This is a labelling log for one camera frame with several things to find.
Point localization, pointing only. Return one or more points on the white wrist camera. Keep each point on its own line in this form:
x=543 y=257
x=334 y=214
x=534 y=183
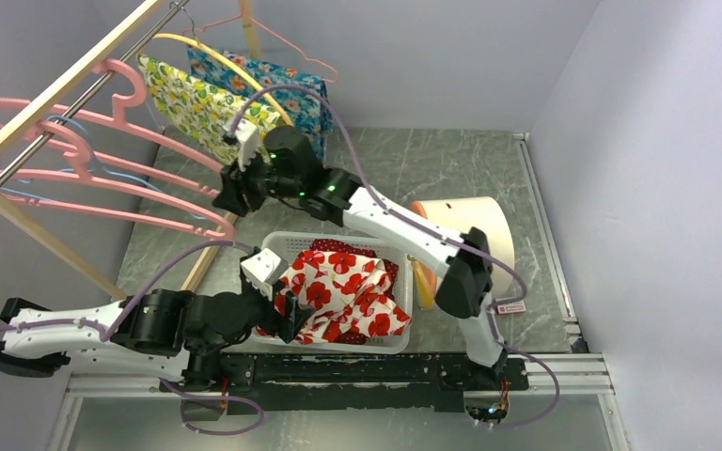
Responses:
x=262 y=271
x=244 y=135

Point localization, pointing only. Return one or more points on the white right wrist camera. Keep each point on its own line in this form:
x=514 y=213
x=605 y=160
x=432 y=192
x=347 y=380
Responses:
x=244 y=135

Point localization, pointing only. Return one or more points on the white plastic basket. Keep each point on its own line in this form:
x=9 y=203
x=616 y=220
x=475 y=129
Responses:
x=289 y=245

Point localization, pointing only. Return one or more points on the blue floral skirt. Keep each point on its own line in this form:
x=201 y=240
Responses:
x=307 y=113

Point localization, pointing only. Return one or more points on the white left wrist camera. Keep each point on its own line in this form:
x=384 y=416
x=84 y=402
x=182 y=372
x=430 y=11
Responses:
x=262 y=271

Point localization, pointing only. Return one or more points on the white red flower skirt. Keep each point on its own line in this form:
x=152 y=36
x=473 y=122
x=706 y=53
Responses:
x=351 y=294

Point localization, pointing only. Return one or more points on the yellow wooden hanger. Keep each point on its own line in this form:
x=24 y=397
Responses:
x=261 y=91

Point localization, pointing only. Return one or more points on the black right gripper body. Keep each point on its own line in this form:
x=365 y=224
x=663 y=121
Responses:
x=256 y=180

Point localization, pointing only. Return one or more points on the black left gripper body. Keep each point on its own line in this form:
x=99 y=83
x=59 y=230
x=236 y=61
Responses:
x=264 y=312

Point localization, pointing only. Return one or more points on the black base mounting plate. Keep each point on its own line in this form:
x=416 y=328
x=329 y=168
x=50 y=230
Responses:
x=329 y=381

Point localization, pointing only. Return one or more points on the yellow lemon print skirt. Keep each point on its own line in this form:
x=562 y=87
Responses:
x=197 y=108

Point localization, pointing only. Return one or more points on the red polka dot skirt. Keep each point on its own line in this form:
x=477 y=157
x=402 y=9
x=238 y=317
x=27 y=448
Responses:
x=330 y=245

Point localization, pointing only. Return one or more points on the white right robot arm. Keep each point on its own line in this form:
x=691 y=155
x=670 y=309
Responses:
x=283 y=165

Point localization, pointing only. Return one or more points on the small red white card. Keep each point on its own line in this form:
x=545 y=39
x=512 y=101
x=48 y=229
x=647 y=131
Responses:
x=511 y=308

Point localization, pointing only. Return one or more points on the blue wire hanger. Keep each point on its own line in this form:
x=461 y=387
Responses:
x=95 y=166

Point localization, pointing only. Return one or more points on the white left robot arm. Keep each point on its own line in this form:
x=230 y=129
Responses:
x=177 y=336

